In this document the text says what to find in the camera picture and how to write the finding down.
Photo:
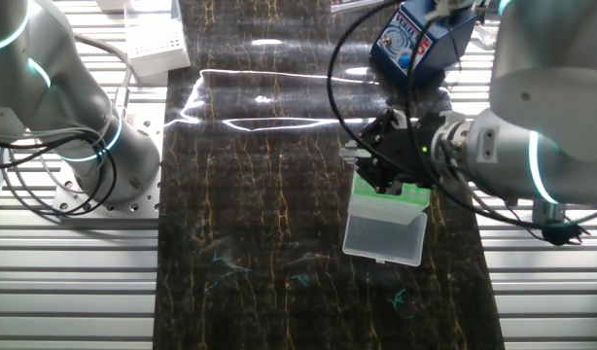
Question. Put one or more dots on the large translucent pipette tip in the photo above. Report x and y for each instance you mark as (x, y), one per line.
(354, 154)

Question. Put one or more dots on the white crumpled tissue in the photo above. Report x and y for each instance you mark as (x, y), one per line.
(485, 36)

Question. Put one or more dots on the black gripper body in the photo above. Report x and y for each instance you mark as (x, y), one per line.
(410, 150)

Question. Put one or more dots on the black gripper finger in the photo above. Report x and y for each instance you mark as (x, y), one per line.
(381, 177)
(383, 126)

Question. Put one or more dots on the blue vortex mixer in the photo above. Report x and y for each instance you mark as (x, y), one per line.
(439, 44)

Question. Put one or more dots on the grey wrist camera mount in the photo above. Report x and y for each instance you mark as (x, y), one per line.
(549, 211)

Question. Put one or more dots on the white tip rack clear lid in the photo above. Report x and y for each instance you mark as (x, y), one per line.
(157, 46)

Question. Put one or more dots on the green pipette tip holder box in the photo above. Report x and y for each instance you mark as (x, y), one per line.
(386, 233)

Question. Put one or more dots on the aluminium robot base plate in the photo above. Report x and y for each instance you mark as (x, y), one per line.
(148, 126)

